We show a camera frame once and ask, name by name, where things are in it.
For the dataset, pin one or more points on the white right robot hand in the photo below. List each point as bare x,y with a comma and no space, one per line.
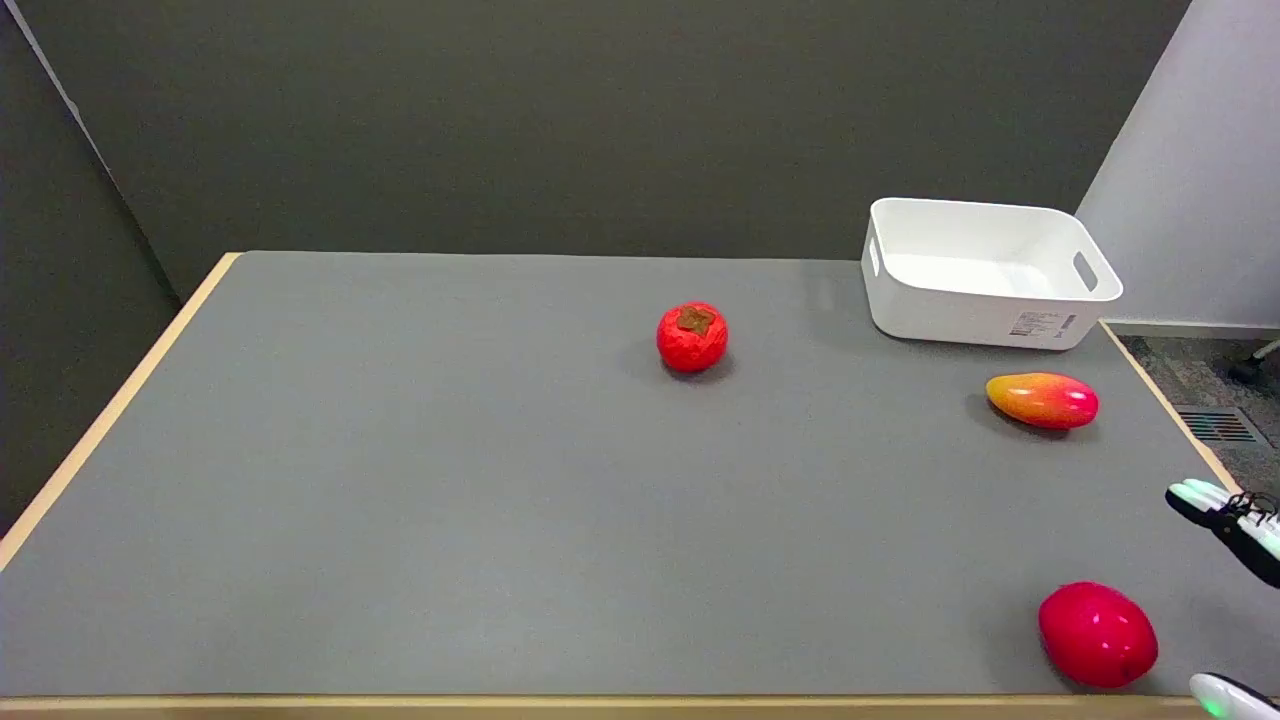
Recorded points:
1236,523

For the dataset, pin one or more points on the white plastic storage bin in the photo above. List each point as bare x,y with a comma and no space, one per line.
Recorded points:
988,273

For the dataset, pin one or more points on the black floor vent grille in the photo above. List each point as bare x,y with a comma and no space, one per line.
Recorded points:
1216,426

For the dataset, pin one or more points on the glossy red oval fruit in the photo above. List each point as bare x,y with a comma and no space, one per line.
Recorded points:
1098,635

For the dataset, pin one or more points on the red yellow mango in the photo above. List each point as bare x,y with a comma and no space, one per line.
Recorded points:
1042,400

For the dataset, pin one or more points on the red pomegranate with brown crown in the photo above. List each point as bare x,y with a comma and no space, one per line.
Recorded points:
692,337

